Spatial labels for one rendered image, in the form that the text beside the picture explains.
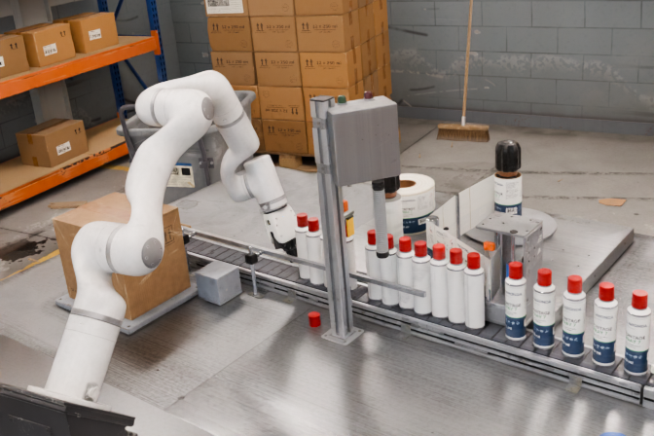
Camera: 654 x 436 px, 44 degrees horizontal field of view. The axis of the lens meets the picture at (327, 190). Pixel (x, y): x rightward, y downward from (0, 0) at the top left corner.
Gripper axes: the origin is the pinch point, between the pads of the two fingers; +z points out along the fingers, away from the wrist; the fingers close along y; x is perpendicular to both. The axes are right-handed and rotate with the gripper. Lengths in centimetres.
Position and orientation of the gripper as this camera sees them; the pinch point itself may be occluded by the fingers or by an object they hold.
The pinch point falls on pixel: (293, 255)
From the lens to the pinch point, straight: 249.5
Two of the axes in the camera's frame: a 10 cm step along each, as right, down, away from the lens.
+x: -7.1, 1.7, 6.8
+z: 3.5, 9.3, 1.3
